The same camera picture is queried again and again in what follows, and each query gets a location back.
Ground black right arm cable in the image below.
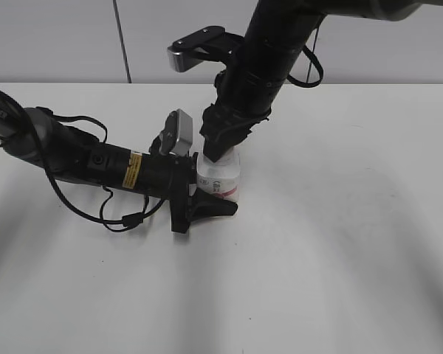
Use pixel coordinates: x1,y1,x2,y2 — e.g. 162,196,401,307
287,46,325,89

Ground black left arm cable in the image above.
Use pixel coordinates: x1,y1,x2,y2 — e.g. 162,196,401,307
0,114,171,232

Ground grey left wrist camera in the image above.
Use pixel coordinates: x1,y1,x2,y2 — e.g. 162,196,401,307
149,108,193,156

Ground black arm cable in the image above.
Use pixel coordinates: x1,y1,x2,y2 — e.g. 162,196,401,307
0,114,171,232
287,46,325,89

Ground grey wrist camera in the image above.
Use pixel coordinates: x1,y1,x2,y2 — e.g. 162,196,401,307
149,108,193,156
167,26,244,73

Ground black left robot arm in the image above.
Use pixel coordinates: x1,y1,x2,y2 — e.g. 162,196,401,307
0,90,238,233

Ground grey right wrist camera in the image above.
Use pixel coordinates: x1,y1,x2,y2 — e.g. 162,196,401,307
167,26,244,73

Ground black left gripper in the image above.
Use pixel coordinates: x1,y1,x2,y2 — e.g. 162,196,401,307
140,154,238,233

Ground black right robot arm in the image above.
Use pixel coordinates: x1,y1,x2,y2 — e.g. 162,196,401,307
200,1,419,162

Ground white yogurt drink bottle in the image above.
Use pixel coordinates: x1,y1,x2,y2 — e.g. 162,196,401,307
196,148,241,203

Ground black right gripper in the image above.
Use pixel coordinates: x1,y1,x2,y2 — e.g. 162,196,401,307
199,104,272,162

